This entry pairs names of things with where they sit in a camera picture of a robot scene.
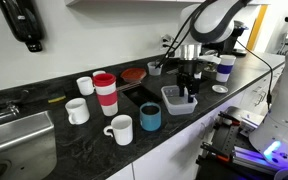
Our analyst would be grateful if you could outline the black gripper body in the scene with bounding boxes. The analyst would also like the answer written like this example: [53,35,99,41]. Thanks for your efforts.
[176,61,201,87]

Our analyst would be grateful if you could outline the clear rectangular plastic container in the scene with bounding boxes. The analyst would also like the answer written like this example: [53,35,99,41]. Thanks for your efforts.
[160,84,199,116]

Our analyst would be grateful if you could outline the white round tumbler lid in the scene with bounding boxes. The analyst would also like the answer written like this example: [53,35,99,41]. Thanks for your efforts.
[211,84,229,95]

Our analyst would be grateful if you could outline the white tumbler with blue band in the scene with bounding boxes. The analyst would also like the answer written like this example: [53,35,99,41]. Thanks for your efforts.
[215,54,237,83]

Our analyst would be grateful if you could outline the teal mug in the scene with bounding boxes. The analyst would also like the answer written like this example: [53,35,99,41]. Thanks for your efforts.
[139,101,162,132]

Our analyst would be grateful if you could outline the white lower cabinets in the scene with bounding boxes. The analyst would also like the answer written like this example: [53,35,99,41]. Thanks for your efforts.
[107,64,287,180]

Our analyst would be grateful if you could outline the white ceramic mug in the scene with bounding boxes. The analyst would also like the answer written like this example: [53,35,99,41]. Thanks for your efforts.
[64,97,91,126]
[103,114,134,147]
[92,69,107,78]
[76,76,96,97]

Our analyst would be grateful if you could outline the white tumbler with red band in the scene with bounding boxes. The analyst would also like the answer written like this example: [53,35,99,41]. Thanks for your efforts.
[92,72,119,117]

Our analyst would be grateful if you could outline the white upper cabinet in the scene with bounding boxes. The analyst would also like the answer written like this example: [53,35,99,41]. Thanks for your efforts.
[64,0,272,7]

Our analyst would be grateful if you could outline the yellow green sponge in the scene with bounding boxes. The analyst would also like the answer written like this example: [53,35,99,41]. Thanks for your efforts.
[47,87,67,104]

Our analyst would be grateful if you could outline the stainless steel sink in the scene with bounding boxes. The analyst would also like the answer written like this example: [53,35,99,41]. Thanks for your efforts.
[0,109,58,180]

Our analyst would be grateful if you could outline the chrome sink faucet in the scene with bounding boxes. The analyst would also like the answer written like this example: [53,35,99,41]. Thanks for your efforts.
[0,89,30,121]

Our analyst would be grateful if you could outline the metal drawer handle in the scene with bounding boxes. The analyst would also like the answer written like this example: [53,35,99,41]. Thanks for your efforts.
[198,121,218,141]
[253,85,269,108]

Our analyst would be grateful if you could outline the white wall outlet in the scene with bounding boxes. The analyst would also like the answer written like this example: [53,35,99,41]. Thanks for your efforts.
[160,34,174,51]

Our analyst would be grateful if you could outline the black power cable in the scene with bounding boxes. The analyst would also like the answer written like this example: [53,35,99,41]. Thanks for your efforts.
[236,39,274,111]

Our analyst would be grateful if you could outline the yellow door frame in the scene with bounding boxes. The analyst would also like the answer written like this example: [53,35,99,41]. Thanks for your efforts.
[246,3,269,52]

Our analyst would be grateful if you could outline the black wall soap dispenser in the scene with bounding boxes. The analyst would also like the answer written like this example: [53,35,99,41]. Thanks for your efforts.
[0,0,46,53]

